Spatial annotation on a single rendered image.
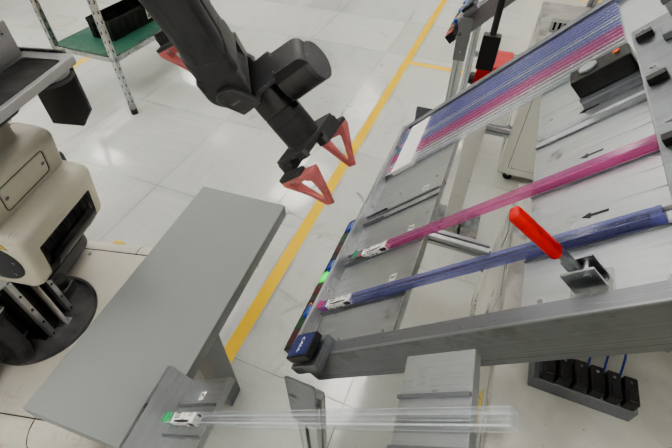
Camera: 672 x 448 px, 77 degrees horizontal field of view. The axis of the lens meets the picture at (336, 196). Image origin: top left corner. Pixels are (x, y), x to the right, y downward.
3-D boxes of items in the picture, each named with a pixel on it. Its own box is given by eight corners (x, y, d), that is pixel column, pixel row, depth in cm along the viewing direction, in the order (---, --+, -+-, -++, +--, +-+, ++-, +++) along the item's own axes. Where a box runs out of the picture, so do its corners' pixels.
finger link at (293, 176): (358, 177, 66) (321, 131, 62) (341, 208, 61) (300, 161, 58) (328, 188, 70) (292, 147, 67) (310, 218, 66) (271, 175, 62)
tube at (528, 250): (322, 312, 72) (318, 308, 72) (325, 305, 73) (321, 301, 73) (668, 222, 37) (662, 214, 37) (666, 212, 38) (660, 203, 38)
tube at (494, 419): (169, 426, 60) (163, 422, 59) (174, 415, 61) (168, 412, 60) (518, 433, 28) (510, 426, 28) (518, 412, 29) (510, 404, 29)
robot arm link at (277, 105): (248, 79, 64) (232, 95, 60) (279, 54, 60) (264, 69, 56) (278, 114, 66) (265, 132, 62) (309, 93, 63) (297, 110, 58)
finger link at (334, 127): (372, 151, 70) (338, 107, 67) (357, 178, 66) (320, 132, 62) (343, 163, 75) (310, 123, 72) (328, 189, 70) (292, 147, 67)
